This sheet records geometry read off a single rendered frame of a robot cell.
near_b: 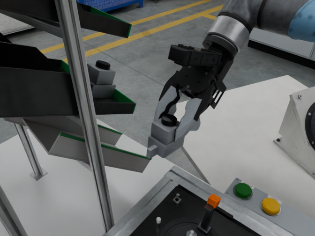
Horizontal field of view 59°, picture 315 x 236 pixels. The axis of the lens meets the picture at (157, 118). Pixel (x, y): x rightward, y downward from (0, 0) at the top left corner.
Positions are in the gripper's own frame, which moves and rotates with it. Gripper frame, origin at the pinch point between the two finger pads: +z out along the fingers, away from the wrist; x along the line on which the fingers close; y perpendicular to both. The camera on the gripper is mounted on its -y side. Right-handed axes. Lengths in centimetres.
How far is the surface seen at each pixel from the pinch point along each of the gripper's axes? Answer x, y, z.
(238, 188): -11.6, 25.4, 3.3
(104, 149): 8.9, -1.9, 10.0
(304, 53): 54, 273, -157
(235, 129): 6, 55, -13
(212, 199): -12.1, 8.5, 7.2
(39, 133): 17.3, -11.0, 13.2
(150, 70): 174, 200, -51
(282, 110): -2, 71, -31
